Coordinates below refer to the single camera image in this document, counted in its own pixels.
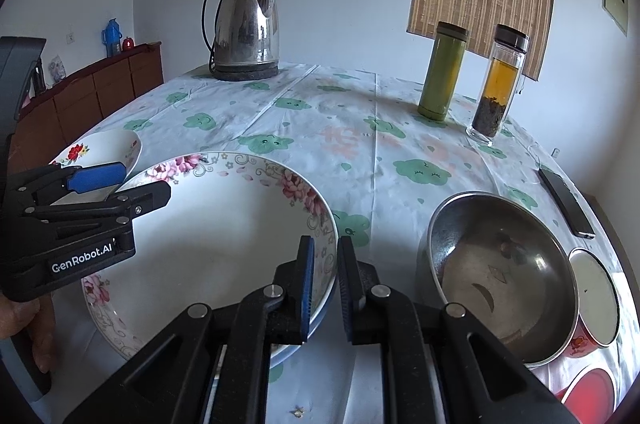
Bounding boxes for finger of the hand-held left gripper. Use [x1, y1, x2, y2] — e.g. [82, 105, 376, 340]
[20, 181, 172, 235]
[5, 161, 127, 207]

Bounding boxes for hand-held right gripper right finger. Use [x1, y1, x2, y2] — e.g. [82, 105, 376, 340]
[336, 235, 581, 424]

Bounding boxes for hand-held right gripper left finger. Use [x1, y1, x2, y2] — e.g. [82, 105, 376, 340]
[62, 234, 317, 424]

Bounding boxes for small red flower plate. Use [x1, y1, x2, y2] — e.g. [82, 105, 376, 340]
[49, 129, 143, 196]

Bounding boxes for large floral porcelain bowl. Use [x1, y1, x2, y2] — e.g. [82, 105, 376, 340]
[81, 151, 338, 367]

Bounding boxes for stainless steel bowl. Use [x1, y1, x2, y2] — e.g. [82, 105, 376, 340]
[416, 191, 580, 367]

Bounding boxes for enamel bowl with dark rim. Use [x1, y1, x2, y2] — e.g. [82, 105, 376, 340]
[567, 248, 621, 360]

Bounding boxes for red plastic bowl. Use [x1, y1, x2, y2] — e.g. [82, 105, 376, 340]
[552, 363, 626, 420]

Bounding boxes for person's left hand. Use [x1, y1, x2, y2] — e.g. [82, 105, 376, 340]
[0, 291, 57, 375]

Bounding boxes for blue rimmed plate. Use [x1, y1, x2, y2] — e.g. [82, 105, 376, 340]
[269, 289, 332, 371]

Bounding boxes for brown wooden cabinet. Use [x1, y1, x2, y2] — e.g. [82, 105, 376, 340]
[7, 42, 165, 177]

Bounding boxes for blue thermos jug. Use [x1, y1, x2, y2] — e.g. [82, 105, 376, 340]
[101, 18, 123, 58]

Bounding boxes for green cloud print tablecloth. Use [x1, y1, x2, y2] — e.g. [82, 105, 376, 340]
[45, 62, 632, 424]

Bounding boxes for black kettle base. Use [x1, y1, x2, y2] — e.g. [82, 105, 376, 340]
[209, 62, 280, 82]

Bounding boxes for stainless steel electric kettle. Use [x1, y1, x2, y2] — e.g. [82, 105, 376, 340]
[202, 0, 281, 78]

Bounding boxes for green thermos bottle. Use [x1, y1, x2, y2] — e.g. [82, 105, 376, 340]
[417, 21, 470, 121]

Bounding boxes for black smartphone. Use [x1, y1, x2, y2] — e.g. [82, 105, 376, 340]
[538, 167, 597, 239]

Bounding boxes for glass tea bottle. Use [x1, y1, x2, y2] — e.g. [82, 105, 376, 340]
[466, 23, 530, 147]

